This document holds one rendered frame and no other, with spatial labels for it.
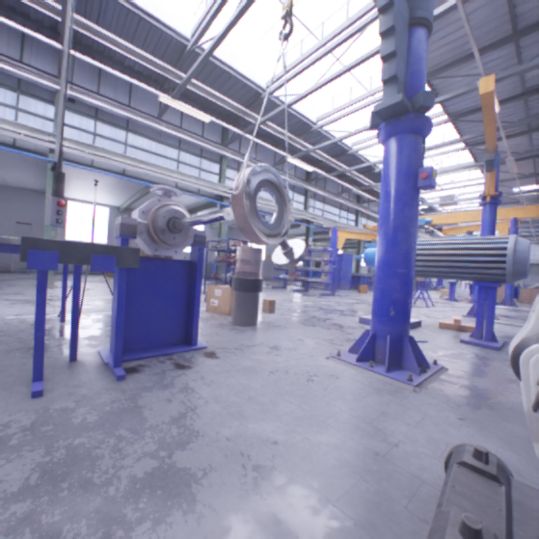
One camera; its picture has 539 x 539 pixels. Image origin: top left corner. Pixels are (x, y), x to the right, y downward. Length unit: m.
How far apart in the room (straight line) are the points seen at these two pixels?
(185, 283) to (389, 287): 1.84
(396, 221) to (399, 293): 0.61
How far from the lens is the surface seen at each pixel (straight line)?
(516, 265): 4.21
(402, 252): 2.42
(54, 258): 1.86
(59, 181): 1.42
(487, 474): 1.19
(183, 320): 2.56
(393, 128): 2.69
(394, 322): 2.43
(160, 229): 2.11
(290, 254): 1.35
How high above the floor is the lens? 0.78
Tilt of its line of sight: 1 degrees down
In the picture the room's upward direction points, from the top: 4 degrees clockwise
